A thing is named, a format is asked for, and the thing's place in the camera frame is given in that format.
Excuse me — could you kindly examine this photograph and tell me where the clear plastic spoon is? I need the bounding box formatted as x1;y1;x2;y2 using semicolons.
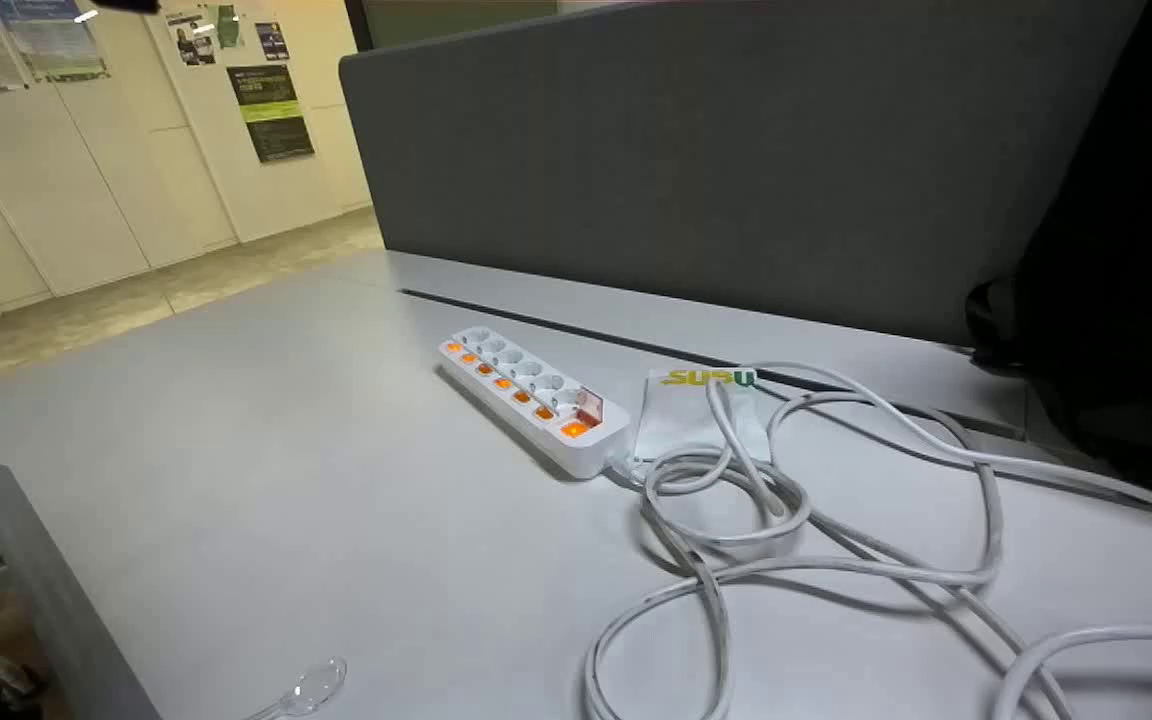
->
244;654;352;720

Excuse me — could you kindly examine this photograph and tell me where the white power cord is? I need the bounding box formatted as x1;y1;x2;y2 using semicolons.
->
582;354;1152;720

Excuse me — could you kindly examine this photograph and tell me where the map poster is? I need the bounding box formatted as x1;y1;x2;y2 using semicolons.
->
0;0;114;87

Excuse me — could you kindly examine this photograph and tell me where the small blue picture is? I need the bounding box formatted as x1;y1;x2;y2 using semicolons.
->
254;16;295;65

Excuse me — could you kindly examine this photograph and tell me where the grey fabric partition panel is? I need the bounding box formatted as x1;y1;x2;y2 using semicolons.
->
338;0;1152;348

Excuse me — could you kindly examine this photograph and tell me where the white multi-socket power strip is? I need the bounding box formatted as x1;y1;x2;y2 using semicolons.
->
437;324;636;482

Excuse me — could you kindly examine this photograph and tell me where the small dark photo print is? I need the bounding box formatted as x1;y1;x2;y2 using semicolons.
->
163;7;221;67

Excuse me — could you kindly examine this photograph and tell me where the clear bag with yellow label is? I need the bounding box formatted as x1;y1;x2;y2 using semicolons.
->
627;360;780;472

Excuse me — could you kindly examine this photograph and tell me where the black cloth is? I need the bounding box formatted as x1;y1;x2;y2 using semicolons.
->
963;0;1152;499

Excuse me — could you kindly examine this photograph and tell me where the small green note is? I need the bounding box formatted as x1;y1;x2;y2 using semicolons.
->
208;0;244;53

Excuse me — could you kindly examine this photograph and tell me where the black and green poster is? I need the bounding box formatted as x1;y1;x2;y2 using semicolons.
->
224;60;320;166

